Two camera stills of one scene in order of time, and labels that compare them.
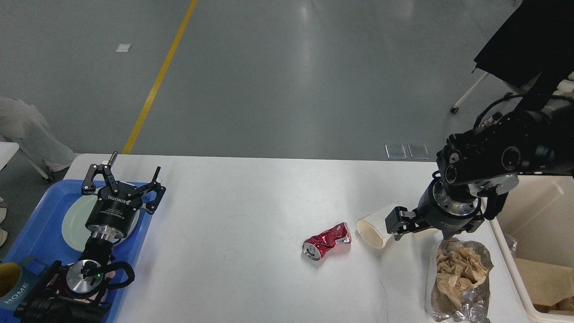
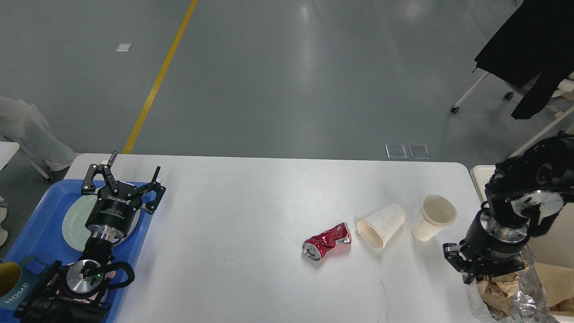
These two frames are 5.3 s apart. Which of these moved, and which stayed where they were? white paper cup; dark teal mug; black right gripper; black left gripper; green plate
Moved: black right gripper
Stayed: green plate; black left gripper; white paper cup; dark teal mug
